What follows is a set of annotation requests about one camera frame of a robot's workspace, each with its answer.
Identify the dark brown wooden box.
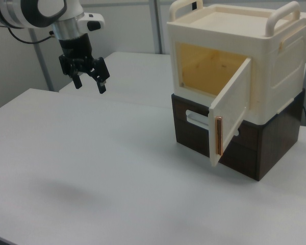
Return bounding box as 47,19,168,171
171,88,306,183

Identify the cream plastic cabinet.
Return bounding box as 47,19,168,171
166,0,306,126

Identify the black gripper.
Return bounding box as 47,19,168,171
58,33,111,94

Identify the grey partition post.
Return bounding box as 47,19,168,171
149,0,167,55

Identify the copper door handle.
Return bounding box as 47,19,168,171
215,116,224,157

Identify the cream cabinet door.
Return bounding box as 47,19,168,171
208,57,253,168

